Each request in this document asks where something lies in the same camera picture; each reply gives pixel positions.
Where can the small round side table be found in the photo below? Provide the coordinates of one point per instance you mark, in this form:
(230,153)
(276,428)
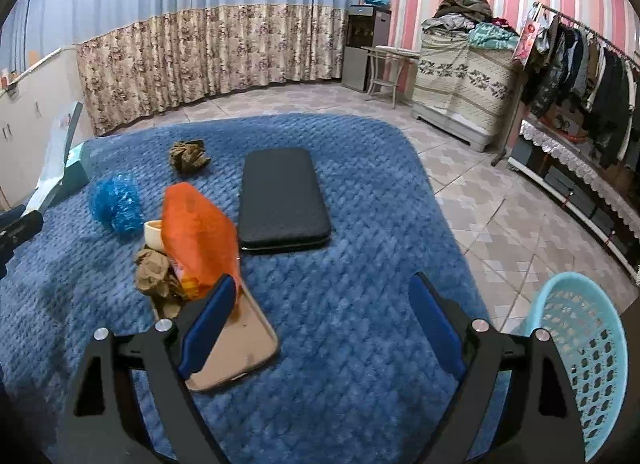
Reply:
(392,51)

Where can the pile of folded clothes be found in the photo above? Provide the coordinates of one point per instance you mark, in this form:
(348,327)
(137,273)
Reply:
(465,18)

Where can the light blue plastic basket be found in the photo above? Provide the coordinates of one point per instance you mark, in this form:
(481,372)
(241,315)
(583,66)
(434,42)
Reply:
(600,369)

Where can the grey water dispenser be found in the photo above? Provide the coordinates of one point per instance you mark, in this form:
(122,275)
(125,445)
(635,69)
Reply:
(367,48)

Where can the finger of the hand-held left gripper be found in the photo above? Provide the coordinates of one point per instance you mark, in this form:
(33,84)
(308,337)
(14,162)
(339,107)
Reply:
(25,227)

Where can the white lace cloth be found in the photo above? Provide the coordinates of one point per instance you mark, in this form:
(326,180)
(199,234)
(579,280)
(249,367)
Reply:
(585,163)

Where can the olive paper ball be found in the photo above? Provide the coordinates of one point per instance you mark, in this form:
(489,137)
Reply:
(189,156)

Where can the brown phone case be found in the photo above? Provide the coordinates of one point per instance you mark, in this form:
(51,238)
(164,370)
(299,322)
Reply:
(245,344)

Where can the metal clothes rack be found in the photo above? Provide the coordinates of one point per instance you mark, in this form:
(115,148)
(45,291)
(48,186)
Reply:
(505,133)

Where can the patterned cloth cover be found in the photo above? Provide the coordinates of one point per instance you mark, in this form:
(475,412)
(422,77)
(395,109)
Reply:
(470,78)

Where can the white cupboard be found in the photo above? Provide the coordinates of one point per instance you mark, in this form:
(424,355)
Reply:
(30,118)

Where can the pink hanging bag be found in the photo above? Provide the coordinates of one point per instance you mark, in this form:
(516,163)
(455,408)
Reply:
(527,41)

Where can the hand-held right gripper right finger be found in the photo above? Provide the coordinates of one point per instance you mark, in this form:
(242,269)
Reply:
(437,326)

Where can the orange plastic bag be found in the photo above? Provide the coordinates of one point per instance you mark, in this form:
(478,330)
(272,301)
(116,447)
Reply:
(200,239)

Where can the white carton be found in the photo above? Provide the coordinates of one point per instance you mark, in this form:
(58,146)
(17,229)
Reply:
(52,163)

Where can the black leather wallet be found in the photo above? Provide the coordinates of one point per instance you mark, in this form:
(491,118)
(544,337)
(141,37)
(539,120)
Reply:
(282,199)

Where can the printed cardboard box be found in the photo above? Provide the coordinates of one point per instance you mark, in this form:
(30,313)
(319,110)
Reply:
(567,123)

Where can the blue woven blanket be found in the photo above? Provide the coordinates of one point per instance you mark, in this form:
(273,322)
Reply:
(350,294)

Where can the blue plastic wrap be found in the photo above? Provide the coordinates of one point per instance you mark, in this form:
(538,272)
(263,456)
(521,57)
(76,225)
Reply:
(116,204)

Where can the row of hanging clothes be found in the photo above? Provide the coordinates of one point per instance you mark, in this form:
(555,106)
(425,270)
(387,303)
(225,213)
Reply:
(595,83)

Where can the brown paper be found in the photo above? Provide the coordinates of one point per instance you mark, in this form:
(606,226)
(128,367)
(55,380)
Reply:
(152,274)

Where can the teal tissue box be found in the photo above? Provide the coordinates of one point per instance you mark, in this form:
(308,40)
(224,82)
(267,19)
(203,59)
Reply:
(80,166)

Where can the low glass door cabinet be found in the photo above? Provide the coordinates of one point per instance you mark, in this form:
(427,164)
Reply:
(580,199)

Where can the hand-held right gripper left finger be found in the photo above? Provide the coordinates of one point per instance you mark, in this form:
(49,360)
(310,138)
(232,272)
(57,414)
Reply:
(207,329)

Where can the grey plastic drawer cabinet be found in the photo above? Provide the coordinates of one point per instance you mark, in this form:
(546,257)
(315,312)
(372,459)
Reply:
(465,128)

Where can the blue and floral curtain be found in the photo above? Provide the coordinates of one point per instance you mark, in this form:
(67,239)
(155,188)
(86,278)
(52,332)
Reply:
(200,43)

